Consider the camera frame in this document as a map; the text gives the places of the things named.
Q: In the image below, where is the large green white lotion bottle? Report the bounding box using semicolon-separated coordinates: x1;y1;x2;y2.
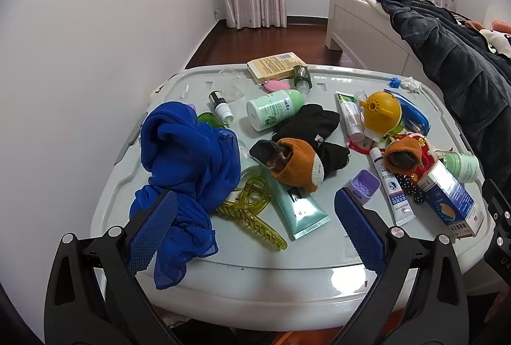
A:
246;90;305;131

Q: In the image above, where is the yellow round toy watering can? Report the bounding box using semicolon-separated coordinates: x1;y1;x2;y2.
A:
360;91;402;142

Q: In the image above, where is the purple small case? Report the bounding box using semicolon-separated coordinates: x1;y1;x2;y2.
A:
348;169;381;205

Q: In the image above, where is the blue white medicine box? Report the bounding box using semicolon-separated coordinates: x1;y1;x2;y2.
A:
417;161;484;239

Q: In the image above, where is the small white dark spray bottle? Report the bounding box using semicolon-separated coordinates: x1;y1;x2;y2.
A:
209;91;234;125

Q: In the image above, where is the blue plastic package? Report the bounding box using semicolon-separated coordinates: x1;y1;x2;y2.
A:
385;89;431;136

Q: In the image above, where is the clear plastic cup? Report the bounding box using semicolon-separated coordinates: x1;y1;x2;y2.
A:
217;67;249;103

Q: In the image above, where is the white patterned pillow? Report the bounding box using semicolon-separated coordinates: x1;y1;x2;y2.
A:
464;20;511;59

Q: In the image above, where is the blue small clip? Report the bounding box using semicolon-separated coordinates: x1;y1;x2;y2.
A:
389;78;401;88

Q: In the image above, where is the green bottle cap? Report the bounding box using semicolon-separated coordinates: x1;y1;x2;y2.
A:
197;112;225;129

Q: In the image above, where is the black polka dot hair clip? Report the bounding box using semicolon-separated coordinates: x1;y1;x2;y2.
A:
396;174;425;204

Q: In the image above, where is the white blue ointment tube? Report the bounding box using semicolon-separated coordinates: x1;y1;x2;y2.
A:
370;148;416;226

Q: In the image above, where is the white bed frame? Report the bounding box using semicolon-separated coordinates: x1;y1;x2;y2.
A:
326;0;443;97

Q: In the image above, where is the white green ointment tube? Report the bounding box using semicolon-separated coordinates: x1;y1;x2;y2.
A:
335;91;365;143

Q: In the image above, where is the teal cosmetic tube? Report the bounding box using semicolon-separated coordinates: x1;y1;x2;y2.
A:
263;168;331;240

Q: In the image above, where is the black sock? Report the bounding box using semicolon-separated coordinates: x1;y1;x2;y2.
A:
249;103;350;177

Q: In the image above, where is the blue sheer scarf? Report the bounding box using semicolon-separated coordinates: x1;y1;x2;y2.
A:
129;102;241;290

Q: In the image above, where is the dark green dropper bottle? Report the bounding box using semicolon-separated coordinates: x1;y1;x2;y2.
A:
294;65;313;96

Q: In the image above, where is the dark blue quilt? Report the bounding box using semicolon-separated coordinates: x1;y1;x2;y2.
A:
375;0;510;194

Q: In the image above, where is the yellow-green hair claw clip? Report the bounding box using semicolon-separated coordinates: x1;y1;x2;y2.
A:
216;175;287;251

